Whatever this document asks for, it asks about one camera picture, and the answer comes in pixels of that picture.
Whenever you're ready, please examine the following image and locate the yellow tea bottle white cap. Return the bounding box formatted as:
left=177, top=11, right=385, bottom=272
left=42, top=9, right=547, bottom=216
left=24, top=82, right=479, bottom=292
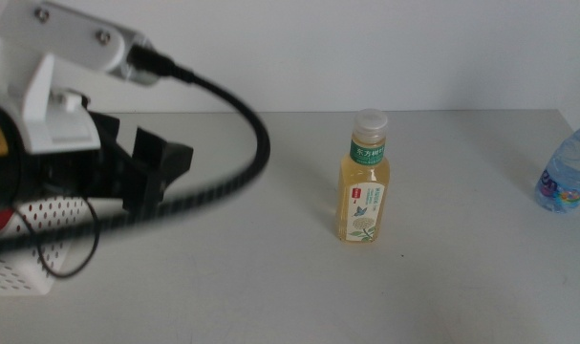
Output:
left=335, top=108, right=392, bottom=244

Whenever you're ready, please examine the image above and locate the clear water bottle blue cap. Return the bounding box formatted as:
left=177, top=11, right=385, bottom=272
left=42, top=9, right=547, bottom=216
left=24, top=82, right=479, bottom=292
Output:
left=534, top=112, right=580, bottom=214

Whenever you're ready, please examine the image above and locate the white perforated plastic basket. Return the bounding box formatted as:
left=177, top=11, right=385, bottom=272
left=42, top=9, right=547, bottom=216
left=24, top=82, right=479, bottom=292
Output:
left=0, top=194, right=90, bottom=295

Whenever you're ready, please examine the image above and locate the thin black left gripper cable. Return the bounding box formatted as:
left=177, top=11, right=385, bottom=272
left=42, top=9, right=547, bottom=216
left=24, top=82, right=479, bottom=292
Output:
left=13, top=195, right=101, bottom=280

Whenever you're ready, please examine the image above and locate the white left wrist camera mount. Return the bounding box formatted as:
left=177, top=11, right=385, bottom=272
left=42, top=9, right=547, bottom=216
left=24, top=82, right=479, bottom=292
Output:
left=0, top=0, right=160, bottom=155

